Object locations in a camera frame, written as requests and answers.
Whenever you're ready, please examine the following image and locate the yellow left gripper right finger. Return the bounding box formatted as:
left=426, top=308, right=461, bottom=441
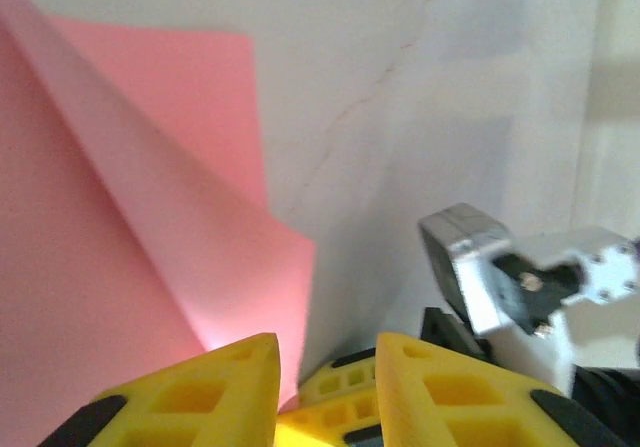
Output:
left=374, top=332, right=626, bottom=447

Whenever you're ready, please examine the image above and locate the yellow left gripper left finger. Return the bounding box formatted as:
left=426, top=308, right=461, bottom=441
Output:
left=37, top=332, right=282, bottom=447

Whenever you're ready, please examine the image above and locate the pink paper sheet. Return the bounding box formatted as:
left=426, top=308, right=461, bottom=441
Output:
left=0, top=0, right=317, bottom=447

